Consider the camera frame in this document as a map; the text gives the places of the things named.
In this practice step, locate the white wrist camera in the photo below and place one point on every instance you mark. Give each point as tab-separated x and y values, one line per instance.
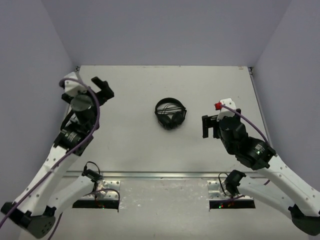
226	108
73	84

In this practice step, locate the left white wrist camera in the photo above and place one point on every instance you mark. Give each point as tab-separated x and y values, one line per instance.
73	84

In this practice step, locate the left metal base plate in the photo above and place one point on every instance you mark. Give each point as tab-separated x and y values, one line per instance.
106	189

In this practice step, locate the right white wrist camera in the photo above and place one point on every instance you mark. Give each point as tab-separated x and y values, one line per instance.
226	108

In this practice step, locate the black headphones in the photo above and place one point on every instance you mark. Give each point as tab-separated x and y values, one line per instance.
170	113

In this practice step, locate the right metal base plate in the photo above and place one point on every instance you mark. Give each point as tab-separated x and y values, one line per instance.
215	190

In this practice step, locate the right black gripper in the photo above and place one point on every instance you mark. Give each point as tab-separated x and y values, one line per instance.
208	122

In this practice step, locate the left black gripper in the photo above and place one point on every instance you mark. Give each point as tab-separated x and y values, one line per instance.
104	90

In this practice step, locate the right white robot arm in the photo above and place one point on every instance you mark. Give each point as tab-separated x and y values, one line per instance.
286	192

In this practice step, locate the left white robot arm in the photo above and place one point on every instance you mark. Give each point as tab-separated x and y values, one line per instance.
38	209

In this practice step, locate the metal base plate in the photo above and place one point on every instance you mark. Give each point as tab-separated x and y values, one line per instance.
106	189
215	190

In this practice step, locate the aluminium table edge rail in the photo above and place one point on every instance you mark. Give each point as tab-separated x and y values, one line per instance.
158	175

